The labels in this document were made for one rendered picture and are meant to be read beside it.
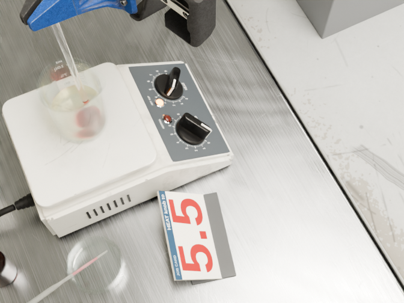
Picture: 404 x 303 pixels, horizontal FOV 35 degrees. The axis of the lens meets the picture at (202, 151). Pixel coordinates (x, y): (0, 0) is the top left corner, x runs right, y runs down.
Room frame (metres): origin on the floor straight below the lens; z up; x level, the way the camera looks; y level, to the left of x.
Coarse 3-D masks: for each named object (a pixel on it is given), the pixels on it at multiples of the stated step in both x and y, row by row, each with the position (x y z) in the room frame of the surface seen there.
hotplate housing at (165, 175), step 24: (120, 72) 0.33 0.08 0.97; (144, 120) 0.28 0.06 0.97; (168, 168) 0.23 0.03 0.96; (192, 168) 0.24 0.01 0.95; (216, 168) 0.25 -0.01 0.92; (96, 192) 0.20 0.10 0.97; (120, 192) 0.21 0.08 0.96; (144, 192) 0.21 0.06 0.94; (48, 216) 0.18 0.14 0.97; (72, 216) 0.19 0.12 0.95; (96, 216) 0.19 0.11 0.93
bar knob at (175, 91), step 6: (174, 72) 0.34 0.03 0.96; (156, 78) 0.33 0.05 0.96; (162, 78) 0.33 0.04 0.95; (168, 78) 0.33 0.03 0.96; (174, 78) 0.33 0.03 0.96; (156, 84) 0.32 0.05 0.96; (162, 84) 0.33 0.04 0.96; (168, 84) 0.32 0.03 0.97; (174, 84) 0.32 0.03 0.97; (180, 84) 0.33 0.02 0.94; (162, 90) 0.32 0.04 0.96; (168, 90) 0.31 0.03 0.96; (174, 90) 0.31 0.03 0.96; (180, 90) 0.32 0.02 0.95; (168, 96) 0.31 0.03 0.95; (174, 96) 0.31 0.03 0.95; (180, 96) 0.32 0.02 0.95
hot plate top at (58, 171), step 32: (32, 96) 0.30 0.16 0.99; (128, 96) 0.30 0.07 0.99; (32, 128) 0.26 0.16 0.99; (128, 128) 0.26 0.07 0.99; (32, 160) 0.23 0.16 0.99; (64, 160) 0.23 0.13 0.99; (96, 160) 0.23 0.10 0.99; (128, 160) 0.23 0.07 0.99; (32, 192) 0.20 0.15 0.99; (64, 192) 0.20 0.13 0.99
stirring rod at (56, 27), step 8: (56, 24) 0.27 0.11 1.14; (56, 32) 0.27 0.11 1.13; (64, 40) 0.28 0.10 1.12; (64, 48) 0.27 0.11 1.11; (64, 56) 0.27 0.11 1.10; (72, 64) 0.28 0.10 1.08; (72, 72) 0.27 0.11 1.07; (80, 80) 0.28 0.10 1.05; (80, 88) 0.27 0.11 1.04; (80, 96) 0.28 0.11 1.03
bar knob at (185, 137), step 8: (184, 120) 0.28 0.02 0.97; (192, 120) 0.28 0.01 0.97; (176, 128) 0.28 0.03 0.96; (184, 128) 0.28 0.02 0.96; (192, 128) 0.27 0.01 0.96; (200, 128) 0.27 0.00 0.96; (208, 128) 0.27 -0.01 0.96; (184, 136) 0.27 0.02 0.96; (192, 136) 0.27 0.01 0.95; (200, 136) 0.27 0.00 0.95; (192, 144) 0.26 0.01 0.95
